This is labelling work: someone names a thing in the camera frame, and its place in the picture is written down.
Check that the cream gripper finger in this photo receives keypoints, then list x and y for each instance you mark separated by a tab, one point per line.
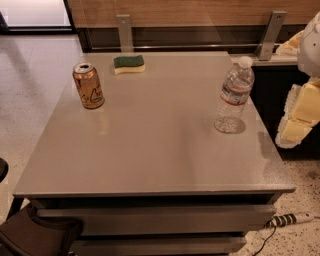
290	47
301	114

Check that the clear plastic water bottle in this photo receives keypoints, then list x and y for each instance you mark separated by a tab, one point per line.
234	94

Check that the green and yellow sponge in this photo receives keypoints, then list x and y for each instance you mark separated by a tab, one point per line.
129	64

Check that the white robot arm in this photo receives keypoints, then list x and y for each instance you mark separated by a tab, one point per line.
308	55

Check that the white power strip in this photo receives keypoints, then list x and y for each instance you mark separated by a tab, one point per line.
289	219

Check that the grey drawer cabinet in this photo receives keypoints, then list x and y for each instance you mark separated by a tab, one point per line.
147	173

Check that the gold soda can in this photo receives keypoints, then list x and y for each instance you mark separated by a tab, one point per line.
88	85

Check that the black round object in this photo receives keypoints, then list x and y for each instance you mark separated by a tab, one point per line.
3	169

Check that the dark brown chair seat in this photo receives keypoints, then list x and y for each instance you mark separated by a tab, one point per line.
26	234

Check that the right metal wall bracket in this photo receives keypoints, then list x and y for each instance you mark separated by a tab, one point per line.
265	48

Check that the metal wall bracket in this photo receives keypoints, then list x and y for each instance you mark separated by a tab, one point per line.
125	32
265	48

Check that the left metal wall bracket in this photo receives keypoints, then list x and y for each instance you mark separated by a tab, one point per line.
125	32

